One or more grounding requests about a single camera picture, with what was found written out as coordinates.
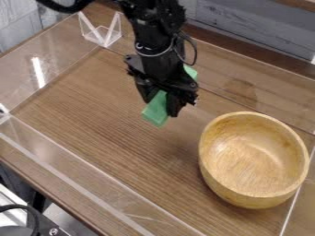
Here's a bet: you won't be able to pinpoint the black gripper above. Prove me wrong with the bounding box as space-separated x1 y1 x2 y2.
124 52 197 117

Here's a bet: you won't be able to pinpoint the green rectangular block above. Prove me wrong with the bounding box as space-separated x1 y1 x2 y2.
141 65 197 127

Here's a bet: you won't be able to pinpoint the brown wooden bowl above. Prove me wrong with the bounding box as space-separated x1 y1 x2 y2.
197 112 309 209

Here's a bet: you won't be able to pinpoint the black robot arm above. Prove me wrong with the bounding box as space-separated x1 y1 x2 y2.
112 0 197 117

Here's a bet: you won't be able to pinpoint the clear acrylic barrier walls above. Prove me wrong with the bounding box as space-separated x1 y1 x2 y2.
0 18 315 236

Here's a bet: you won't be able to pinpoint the clear acrylic corner bracket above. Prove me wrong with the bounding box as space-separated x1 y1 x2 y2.
77 12 121 48

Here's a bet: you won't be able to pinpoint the black metal bracket with bolt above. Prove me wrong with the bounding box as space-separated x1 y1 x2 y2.
37 215 70 236

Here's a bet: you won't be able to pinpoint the black cable bottom left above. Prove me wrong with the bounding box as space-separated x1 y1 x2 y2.
0 204 41 236

